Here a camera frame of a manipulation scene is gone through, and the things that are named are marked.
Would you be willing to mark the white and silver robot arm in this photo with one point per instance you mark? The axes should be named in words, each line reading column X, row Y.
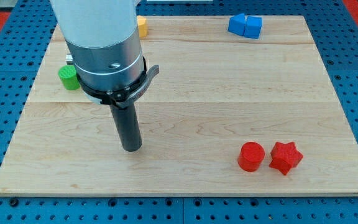
column 103, row 39

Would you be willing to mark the wooden board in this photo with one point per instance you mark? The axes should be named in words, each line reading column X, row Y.
column 215, row 91

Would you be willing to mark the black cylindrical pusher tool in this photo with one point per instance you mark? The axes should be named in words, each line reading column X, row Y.
column 127, row 127

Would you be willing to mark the black clamp with grey lever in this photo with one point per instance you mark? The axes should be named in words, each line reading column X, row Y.
column 124, row 97

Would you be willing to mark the red cylinder block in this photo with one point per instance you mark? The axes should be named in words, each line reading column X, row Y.
column 251, row 156

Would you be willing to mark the yellow block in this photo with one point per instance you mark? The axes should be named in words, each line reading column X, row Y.
column 142, row 26

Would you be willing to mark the blue triangular block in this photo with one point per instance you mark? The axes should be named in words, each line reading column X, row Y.
column 237, row 24

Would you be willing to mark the red star block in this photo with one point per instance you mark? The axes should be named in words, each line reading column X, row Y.
column 285, row 156

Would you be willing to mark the blue cube block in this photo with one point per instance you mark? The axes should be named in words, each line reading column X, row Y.
column 253, row 27

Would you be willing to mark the green cylinder block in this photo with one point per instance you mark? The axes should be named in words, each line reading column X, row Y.
column 67, row 75

